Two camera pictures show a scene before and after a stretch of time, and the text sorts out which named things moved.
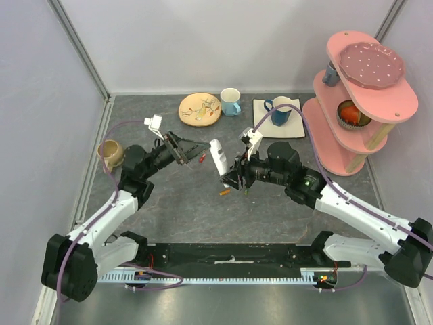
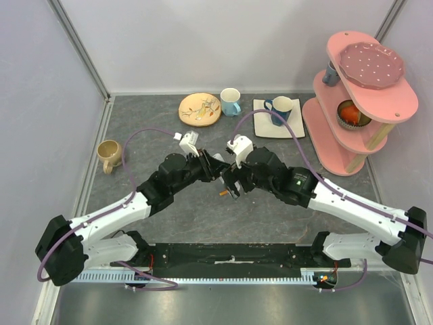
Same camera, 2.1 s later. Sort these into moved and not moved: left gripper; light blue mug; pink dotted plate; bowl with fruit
Moved: left gripper
Not moved: bowl with fruit; light blue mug; pink dotted plate
